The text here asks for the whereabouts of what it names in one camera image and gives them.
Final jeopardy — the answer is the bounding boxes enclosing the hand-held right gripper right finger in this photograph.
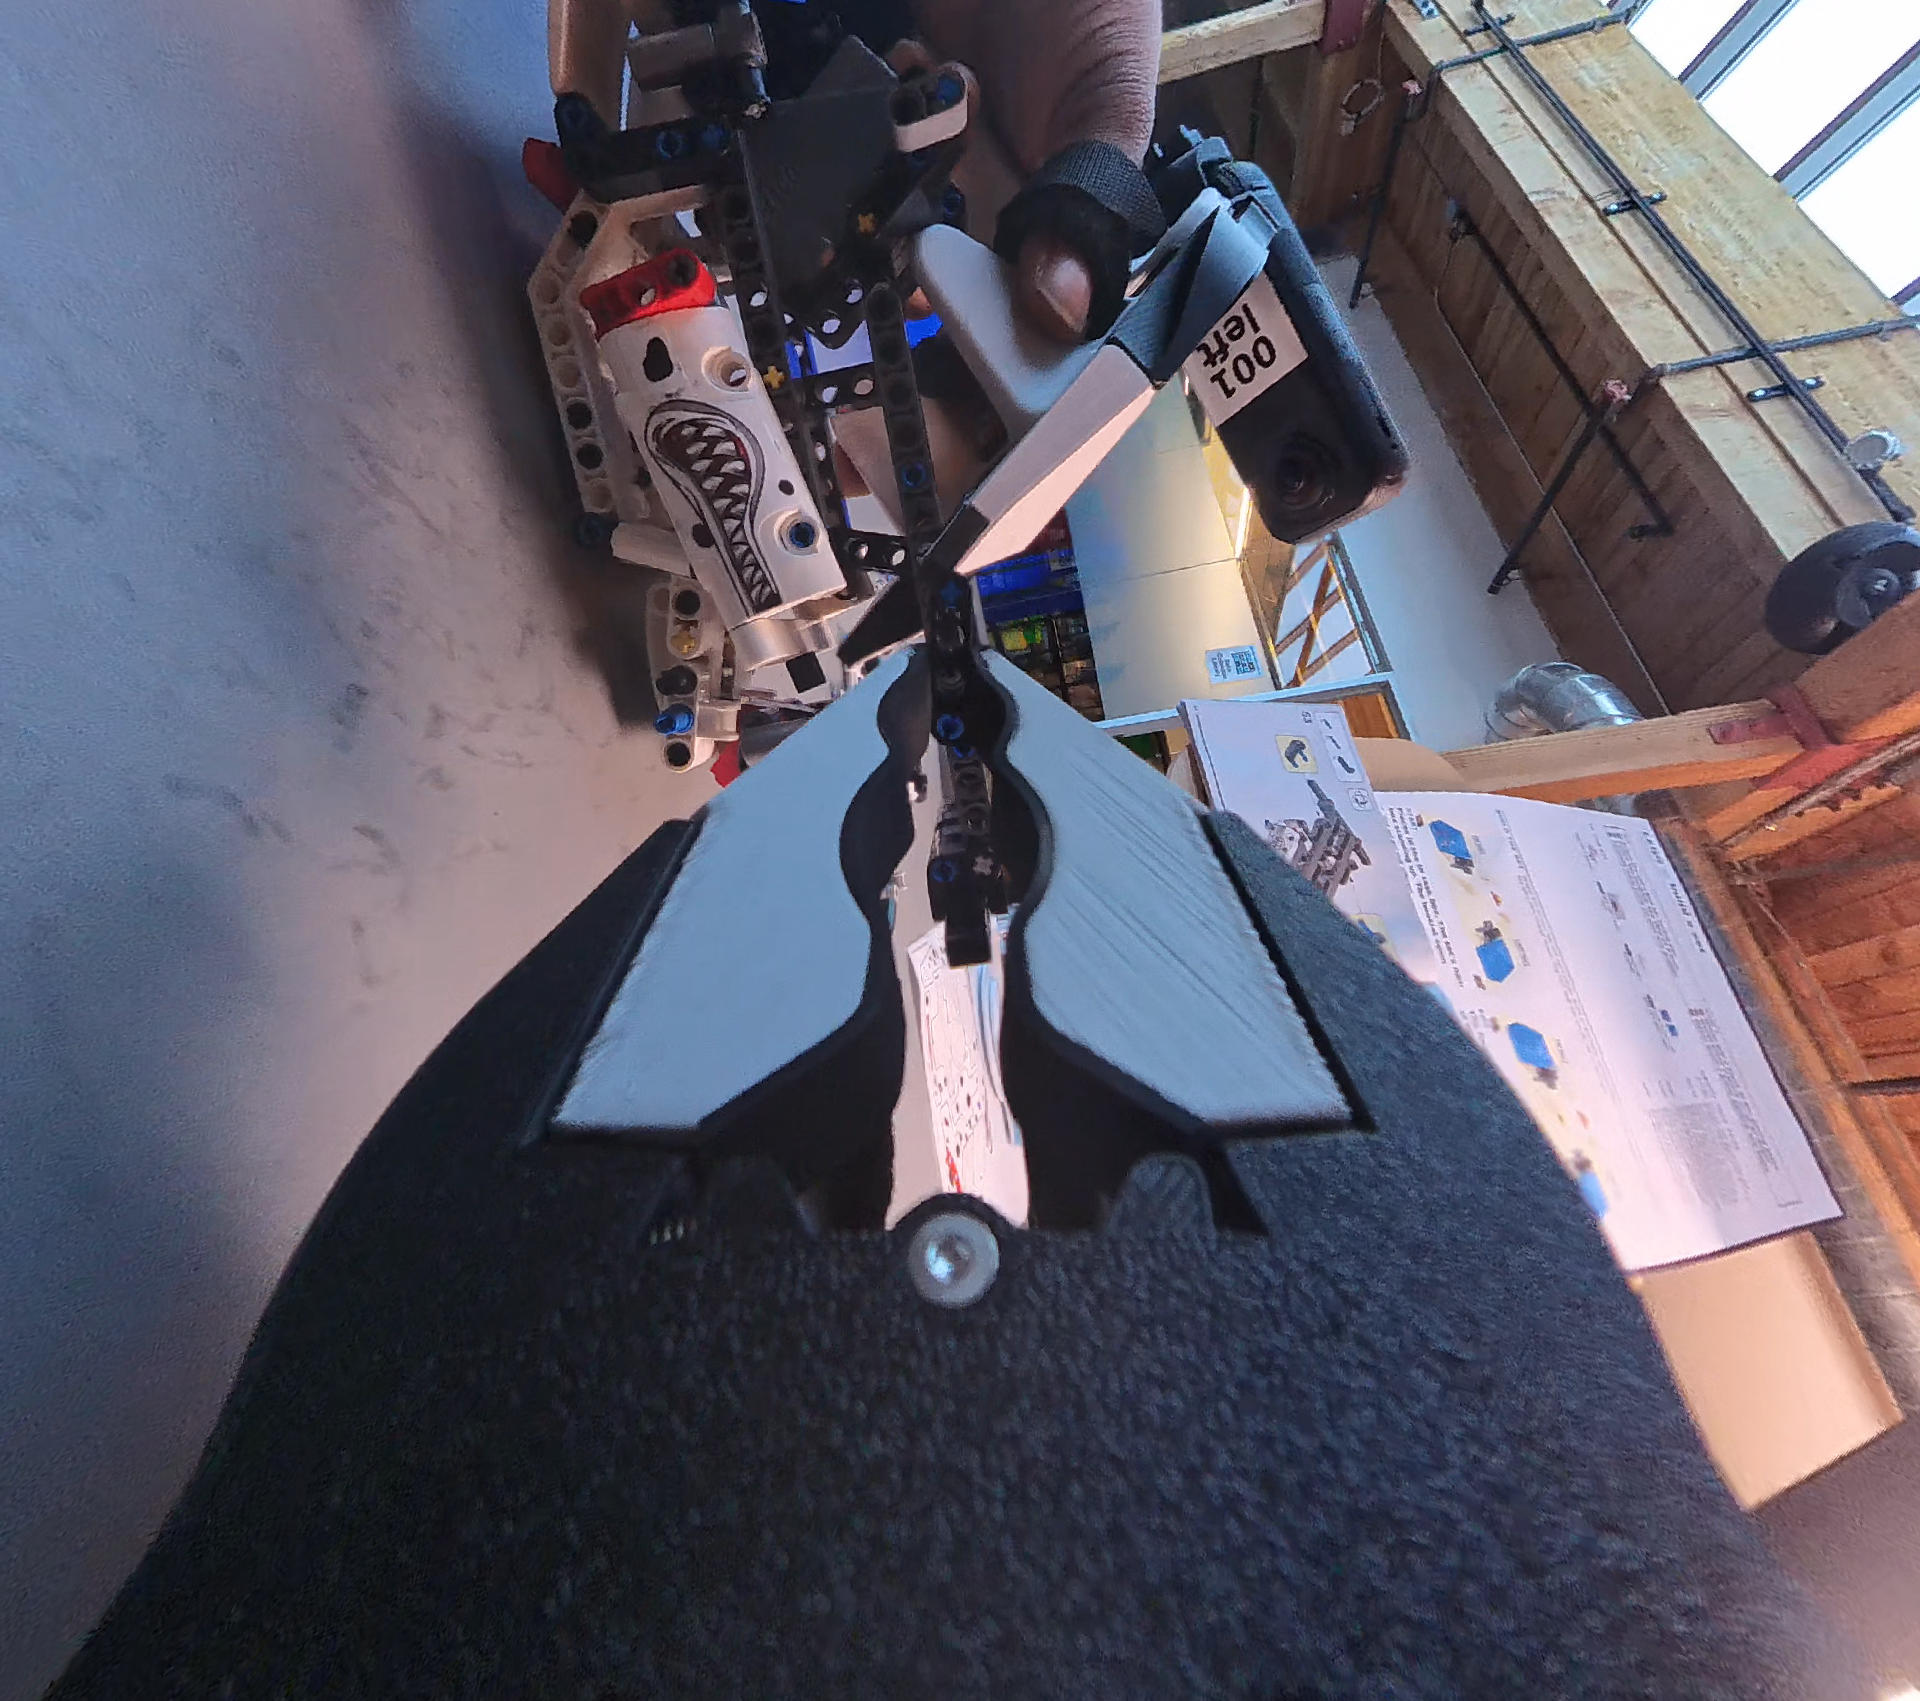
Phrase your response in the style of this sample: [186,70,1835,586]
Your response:
[978,652,1361,1135]

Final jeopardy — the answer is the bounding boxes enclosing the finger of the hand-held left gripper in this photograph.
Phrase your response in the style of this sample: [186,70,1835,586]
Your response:
[842,345,1177,669]

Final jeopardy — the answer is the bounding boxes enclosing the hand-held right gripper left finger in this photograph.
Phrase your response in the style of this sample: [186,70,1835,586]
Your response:
[550,652,926,1138]

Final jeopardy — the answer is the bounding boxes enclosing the black building beam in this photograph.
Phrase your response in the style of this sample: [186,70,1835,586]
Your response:
[923,571,1013,967]

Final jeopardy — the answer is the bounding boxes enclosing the toy vehicle chassis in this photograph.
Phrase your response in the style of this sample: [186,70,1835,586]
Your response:
[452,0,1006,777]

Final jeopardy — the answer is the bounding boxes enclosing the grey desk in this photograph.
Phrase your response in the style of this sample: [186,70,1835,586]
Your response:
[0,0,1038,1701]

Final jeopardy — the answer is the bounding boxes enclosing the person's left hand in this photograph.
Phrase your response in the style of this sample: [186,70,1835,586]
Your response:
[902,0,1173,348]

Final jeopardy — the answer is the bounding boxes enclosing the white sticker sheet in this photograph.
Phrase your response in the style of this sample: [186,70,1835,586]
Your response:
[902,937,1038,1230]

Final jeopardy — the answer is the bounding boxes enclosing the open instruction book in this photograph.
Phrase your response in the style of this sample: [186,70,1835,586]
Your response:
[1095,691,1847,1278]

